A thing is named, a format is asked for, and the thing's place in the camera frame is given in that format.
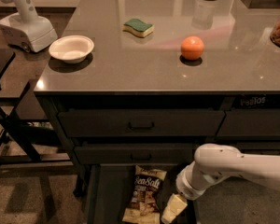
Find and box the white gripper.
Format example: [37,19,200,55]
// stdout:
[161,164,205,224]

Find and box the green yellow sponge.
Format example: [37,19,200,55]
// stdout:
[123,19,154,38]

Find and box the dark top right drawer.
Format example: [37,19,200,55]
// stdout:
[217,109,280,140]

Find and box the dark metal side table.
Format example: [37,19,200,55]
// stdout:
[0,49,70,165]

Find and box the dark top left drawer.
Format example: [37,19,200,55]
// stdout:
[58,109,224,137]

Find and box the dark middle right drawer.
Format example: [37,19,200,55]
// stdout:
[232,141,280,156]

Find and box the orange ball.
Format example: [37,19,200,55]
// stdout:
[181,36,204,60]

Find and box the white robot base numbered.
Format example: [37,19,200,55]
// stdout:
[0,0,58,52]

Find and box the dark middle left drawer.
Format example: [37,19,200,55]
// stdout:
[74,143,193,164]

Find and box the dark chip bag in drawer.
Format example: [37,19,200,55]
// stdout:
[233,95,280,109]

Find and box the dark drawer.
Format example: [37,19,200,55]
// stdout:
[58,109,224,137]
[217,109,280,140]
[74,143,193,164]
[232,141,280,156]

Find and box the white bowl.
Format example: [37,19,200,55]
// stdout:
[49,35,94,63]

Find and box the open bottom drawer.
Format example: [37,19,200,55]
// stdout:
[84,164,201,224]

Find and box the brown sea salt chip bag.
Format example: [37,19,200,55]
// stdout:
[122,166,167,224]

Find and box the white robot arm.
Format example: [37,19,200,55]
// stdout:
[161,143,280,224]

